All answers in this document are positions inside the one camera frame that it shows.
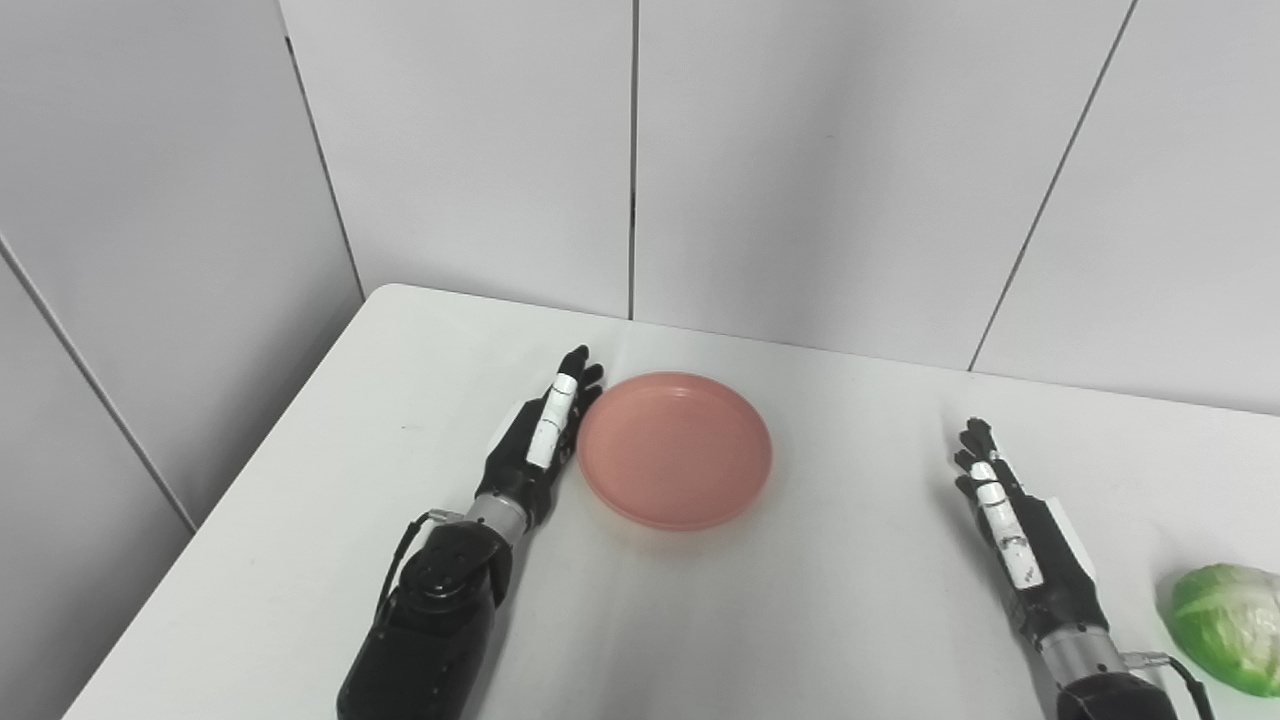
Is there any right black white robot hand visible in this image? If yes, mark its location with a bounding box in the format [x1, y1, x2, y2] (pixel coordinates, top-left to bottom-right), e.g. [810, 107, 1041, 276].
[952, 417, 1111, 647]

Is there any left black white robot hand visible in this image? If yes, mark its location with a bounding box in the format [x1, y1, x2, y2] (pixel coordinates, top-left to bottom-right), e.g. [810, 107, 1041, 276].
[474, 345, 606, 531]

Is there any pink plate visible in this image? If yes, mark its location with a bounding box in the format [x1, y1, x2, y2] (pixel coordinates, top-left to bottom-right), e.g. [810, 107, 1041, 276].
[576, 372, 774, 532]

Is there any green white cabbage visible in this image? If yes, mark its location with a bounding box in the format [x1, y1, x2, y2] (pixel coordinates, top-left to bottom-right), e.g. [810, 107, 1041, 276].
[1158, 563, 1280, 698]

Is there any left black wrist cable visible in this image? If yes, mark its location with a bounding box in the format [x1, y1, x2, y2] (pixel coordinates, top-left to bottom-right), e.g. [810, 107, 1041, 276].
[372, 510, 467, 641]

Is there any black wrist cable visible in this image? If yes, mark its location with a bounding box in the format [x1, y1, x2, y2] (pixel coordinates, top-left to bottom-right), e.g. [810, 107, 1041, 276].
[1124, 651, 1217, 720]
[372, 510, 467, 641]

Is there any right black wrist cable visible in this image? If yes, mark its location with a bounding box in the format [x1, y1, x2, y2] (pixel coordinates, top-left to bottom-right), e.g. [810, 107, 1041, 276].
[1124, 651, 1217, 720]

